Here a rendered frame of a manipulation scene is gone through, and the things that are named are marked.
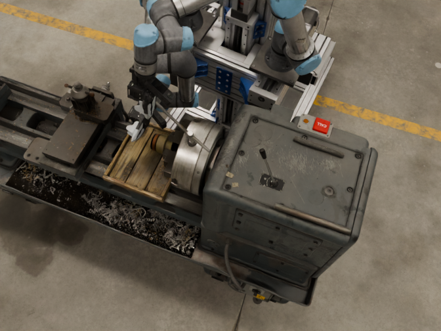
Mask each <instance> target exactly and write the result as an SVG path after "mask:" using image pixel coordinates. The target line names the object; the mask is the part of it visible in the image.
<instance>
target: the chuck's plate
mask: <svg viewBox="0 0 441 331"><path fill-rule="evenodd" d="M225 133H226V129H225V126H223V125H219V124H215V125H214V126H213V128H212V129H211V130H210V132H209V134H208V136H207V138H206V140H205V142H204V145H205V146H206V147H207V148H208V149H210V150H211V151H210V153H208V151H206V150H205V149H204V148H203V147H202V150H201V152H200V154H199V158H198V161H197V164H196V167H195V170H194V174H193V177H192V184H191V192H192V194H196V195H198V196H201V195H202V194H203V188H204V186H205V184H204V183H203V180H204V176H205V171H206V169H207V164H208V162H209V159H210V157H211V154H212V152H213V149H214V147H215V145H216V143H217V142H218V140H219V139H224V138H225Z"/></svg>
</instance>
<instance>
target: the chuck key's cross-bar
mask: <svg viewBox="0 0 441 331"><path fill-rule="evenodd" d="M156 105H157V106H158V107H159V108H160V109H161V110H162V111H163V112H164V113H165V114H166V115H167V116H168V117H169V118H170V119H172V120H173V121H174V122H175V123H176V124H177V125H178V126H179V127H180V128H181V129H182V130H183V131H184V132H185V133H186V134H188V130H187V129H185V128H184V127H183V126H182V125H181V124H180V123H179V122H178V121H177V120H176V119H174V117H172V115H170V113H168V111H166V109H164V107H162V105H161V104H160V103H158V102H157V101H156ZM192 139H194V140H195V141H196V142H197V143H198V144H199V145H200V146H201V147H203V148H204V149H205V150H206V151H208V153H210V151H211V150H210V149H208V148H207V147H206V146H205V145H204V144H203V143H202V142H201V141H199V140H198V139H197V138H196V137H195V136H193V137H192Z"/></svg>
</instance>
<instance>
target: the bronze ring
mask: <svg viewBox="0 0 441 331"><path fill-rule="evenodd" d="M150 148H151V149H152V150H154V151H156V152H157V153H160V154H163V151H164V150H165V149H167V150H171V151H175V148H176V143H174V142H171V141H169V135H164V134H161V135H160V134H157V133H156V134H155V135H154V136H153V137H152V140H151V144H150Z"/></svg>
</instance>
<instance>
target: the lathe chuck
mask: <svg viewBox="0 0 441 331"><path fill-rule="evenodd" d="M195 119H197V120H200V122H199V123H196V122H194V121H191V122H190V124H189V126H188V127H187V130H188V131H193V134H194V136H195V137H196V138H197V139H198V140H199V141H201V142H202V143H203V144H204V142H205V140H206V138H207V136H208V134H209V132H210V130H211V129H212V128H213V126H214V125H215V124H216V123H214V122H211V121H208V120H205V119H203V118H199V117H196V118H195ZM188 141H189V138H188V135H187V134H186V133H185V132H184V135H183V137H182V139H181V141H180V144H179V146H178V149H177V153H176V155H175V159H174V162H173V167H172V171H171V178H172V179H176V180H177V181H178V184H174V183H173V182H171V184H172V186H174V187H177V188H179V189H182V190H185V191H187V192H191V184H192V177H193V174H194V170H195V167H196V164H197V161H198V158H199V155H200V152H201V150H202V147H201V146H200V145H199V144H198V143H196V144H195V145H194V146H191V145H189V144H188ZM191 193H192V192H191Z"/></svg>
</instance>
